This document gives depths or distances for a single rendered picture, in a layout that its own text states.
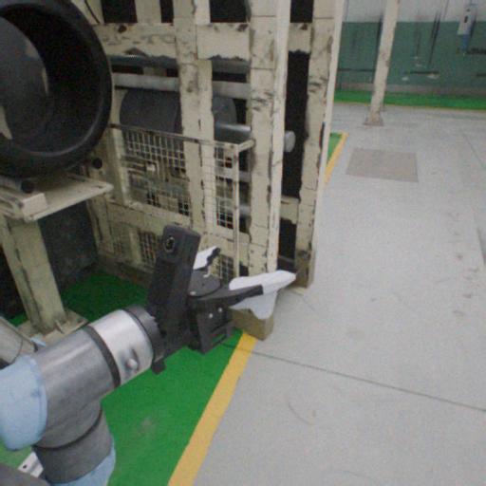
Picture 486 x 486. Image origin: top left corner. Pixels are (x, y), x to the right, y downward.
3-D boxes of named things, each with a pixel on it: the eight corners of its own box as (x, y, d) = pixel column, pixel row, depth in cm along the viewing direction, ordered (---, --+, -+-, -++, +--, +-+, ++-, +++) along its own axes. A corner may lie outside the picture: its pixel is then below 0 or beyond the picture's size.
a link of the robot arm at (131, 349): (79, 315, 43) (113, 345, 37) (116, 297, 46) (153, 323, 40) (96, 366, 46) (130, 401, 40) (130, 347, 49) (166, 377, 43)
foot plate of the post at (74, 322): (10, 332, 195) (9, 327, 193) (57, 304, 214) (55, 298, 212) (43, 353, 182) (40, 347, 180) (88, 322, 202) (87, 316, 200)
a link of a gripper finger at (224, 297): (258, 284, 51) (193, 294, 50) (257, 271, 50) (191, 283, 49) (266, 303, 47) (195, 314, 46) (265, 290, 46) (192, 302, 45)
